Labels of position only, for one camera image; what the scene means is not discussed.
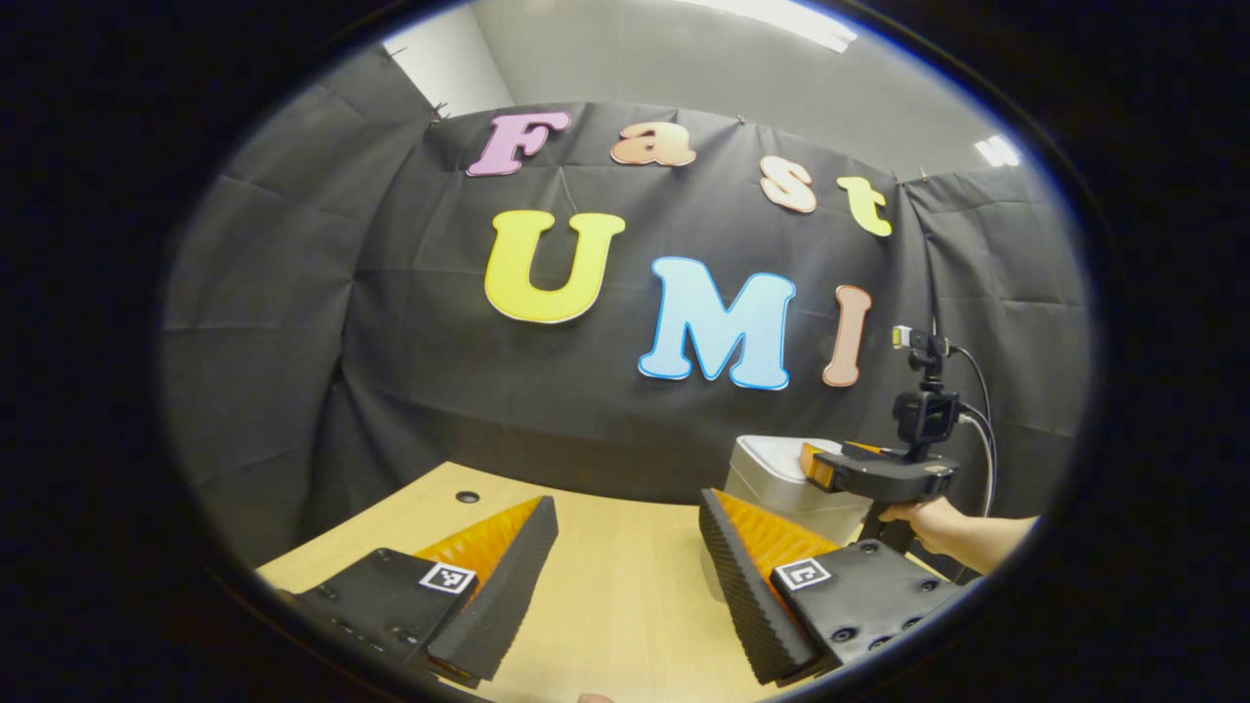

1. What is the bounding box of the black backdrop cloth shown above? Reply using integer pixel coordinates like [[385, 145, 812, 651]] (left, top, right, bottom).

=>
[[161, 49, 1093, 567]]

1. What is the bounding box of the black cable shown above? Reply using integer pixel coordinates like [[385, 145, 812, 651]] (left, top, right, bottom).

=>
[[942, 344, 999, 518]]

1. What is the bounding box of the wooden desktop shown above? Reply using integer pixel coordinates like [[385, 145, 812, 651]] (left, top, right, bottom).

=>
[[256, 461, 968, 703]]

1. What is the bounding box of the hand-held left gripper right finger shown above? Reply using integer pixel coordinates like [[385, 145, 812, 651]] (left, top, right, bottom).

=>
[[698, 488, 973, 686]]

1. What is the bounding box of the white desktop garbage bin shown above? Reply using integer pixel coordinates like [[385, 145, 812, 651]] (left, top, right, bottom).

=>
[[723, 434, 875, 548]]

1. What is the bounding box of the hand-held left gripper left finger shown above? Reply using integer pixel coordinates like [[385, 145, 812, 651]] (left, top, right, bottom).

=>
[[256, 495, 560, 682]]

